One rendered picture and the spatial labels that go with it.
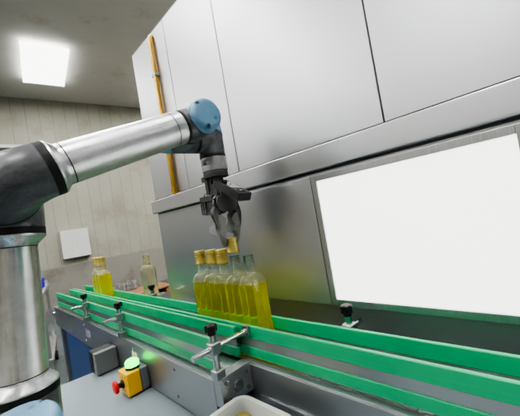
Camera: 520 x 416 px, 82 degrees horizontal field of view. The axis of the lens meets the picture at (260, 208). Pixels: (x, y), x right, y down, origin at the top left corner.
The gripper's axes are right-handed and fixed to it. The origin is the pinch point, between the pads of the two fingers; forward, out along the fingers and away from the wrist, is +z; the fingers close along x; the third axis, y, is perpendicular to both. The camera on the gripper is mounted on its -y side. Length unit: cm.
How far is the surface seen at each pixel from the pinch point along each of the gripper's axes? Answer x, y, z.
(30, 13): -37, 373, -312
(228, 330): 6.1, 0.0, 23.2
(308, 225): -12.0, -18.4, -0.8
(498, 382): 4, -57, 23
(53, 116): -104, 632, -279
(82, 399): 31, 50, 43
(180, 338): 13.5, 12.7, 24.5
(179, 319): 6.1, 25.7, 23.2
